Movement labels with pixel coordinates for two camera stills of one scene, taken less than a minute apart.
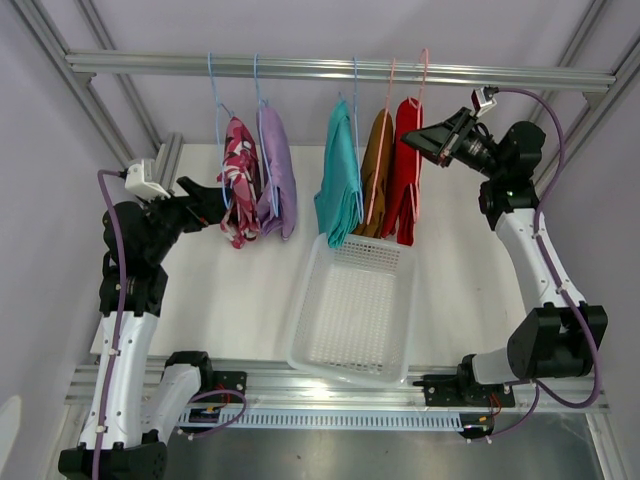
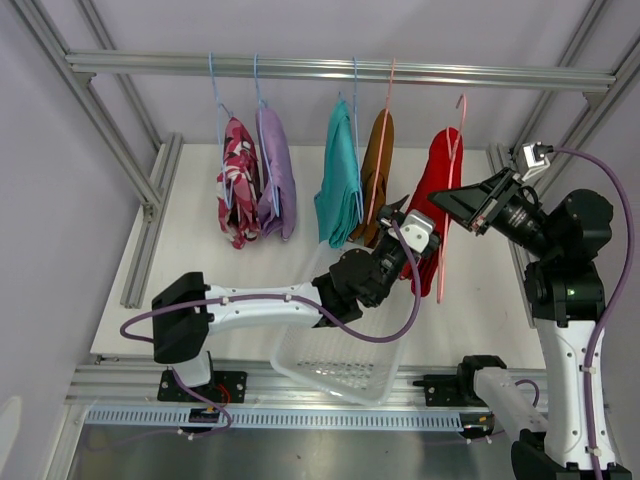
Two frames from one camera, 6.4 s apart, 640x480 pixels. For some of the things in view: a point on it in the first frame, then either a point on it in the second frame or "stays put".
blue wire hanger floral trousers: x=218 y=108 stays put
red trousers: x=405 y=189 -> x=443 y=170
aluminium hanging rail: x=84 y=65 stays put
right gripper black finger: x=438 y=141 -> x=474 y=201
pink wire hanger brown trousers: x=382 y=139 stays put
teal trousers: x=338 y=203 stays put
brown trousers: x=370 y=166 stays put
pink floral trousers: x=240 y=219 stays put
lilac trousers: x=277 y=206 stays put
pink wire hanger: x=418 y=107 -> x=453 y=153
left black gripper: x=201 y=206 -> x=385 y=213
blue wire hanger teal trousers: x=358 y=186 stays put
